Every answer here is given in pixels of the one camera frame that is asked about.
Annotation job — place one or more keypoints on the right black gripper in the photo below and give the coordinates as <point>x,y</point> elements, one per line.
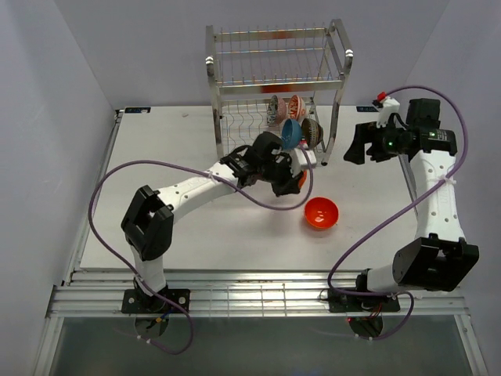
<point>366,133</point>

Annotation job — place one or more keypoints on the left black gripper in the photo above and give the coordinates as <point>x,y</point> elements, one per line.
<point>290,183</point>

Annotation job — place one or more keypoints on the orange plastic bowl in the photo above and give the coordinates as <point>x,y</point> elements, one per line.
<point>321,213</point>
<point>302,180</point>

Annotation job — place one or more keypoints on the blue ceramic bowl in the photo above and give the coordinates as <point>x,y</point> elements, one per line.
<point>291,134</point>

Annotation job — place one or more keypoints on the brown bowl dark patterned rim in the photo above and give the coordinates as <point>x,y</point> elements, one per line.
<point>312,132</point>

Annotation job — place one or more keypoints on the grey leaf patterned bowl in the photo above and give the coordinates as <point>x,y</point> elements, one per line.
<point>276,111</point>

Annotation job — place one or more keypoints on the orange floral white bowl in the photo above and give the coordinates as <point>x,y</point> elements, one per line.
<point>296,108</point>

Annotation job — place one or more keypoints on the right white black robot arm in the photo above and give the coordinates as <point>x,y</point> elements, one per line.
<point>439,257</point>

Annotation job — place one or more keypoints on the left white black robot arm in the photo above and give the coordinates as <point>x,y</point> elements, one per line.
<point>149,221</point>

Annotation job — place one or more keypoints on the stainless steel dish rack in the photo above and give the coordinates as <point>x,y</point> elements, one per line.
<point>246,68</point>

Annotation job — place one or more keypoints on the right blue table sticker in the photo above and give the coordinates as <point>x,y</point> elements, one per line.
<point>366,109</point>

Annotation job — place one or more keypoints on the blue table sticker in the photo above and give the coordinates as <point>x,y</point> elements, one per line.
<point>137,110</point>
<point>366,109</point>

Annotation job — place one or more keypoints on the left blue table sticker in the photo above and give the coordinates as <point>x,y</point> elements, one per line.
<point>137,110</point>

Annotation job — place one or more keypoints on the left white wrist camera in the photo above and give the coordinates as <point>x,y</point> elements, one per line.
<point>302,159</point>

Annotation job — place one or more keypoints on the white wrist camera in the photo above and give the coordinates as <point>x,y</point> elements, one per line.
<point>302,159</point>
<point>386,106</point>

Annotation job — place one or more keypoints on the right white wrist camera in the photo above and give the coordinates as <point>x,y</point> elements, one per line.
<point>386,106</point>

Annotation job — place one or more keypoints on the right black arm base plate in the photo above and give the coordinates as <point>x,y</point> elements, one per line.
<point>346,303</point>

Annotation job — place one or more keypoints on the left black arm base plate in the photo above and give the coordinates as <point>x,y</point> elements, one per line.
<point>135,301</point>

